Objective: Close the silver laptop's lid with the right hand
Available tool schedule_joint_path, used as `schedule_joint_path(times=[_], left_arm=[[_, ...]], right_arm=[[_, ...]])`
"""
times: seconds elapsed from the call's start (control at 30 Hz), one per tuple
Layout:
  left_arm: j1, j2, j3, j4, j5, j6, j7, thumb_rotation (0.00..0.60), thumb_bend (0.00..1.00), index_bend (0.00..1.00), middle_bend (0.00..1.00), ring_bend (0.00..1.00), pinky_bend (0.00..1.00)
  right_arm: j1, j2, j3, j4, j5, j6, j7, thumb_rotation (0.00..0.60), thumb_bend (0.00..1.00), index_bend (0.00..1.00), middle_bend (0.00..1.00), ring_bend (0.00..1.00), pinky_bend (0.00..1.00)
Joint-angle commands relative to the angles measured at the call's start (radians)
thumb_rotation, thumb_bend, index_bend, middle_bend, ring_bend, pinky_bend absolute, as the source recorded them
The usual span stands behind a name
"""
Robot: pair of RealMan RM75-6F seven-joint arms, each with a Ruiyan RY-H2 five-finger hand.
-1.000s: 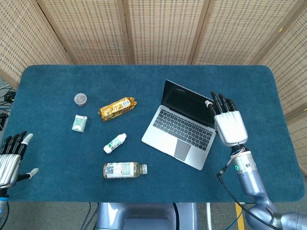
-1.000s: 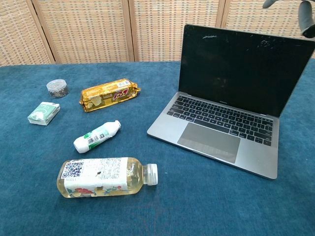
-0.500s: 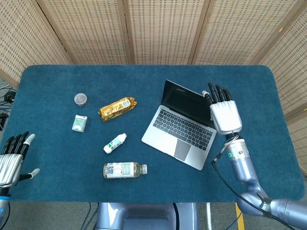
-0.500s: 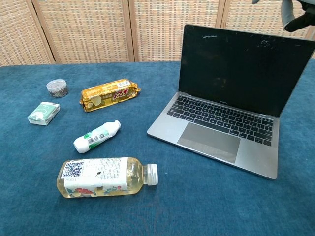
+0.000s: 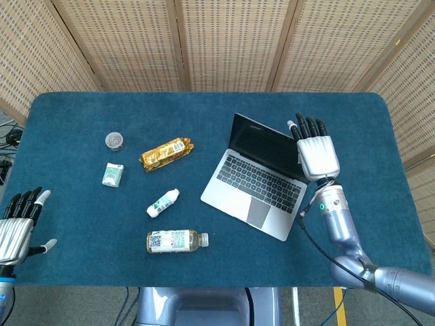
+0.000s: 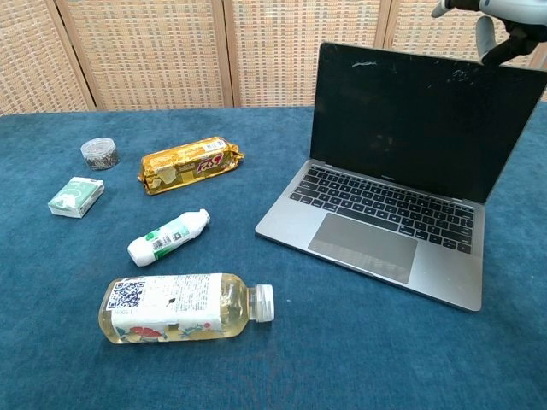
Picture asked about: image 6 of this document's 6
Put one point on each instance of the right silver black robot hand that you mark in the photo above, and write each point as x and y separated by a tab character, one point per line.
513	8

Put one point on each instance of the silver laptop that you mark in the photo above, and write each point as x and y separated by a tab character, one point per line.
384	205

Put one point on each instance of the gold cracker package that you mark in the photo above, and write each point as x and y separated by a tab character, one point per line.
188	166

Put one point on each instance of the woven bamboo folding screen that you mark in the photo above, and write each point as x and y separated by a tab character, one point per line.
149	51

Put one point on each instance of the blue felt table cover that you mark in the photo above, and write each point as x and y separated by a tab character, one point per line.
299	363

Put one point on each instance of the small white green bottle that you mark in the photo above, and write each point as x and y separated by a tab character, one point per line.
166	237

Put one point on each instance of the small clear round jar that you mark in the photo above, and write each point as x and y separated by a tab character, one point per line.
100	154

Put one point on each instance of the yellow tea bottle white cap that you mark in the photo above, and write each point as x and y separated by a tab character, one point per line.
171	307

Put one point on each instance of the green white tissue pack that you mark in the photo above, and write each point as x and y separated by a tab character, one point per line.
76	197

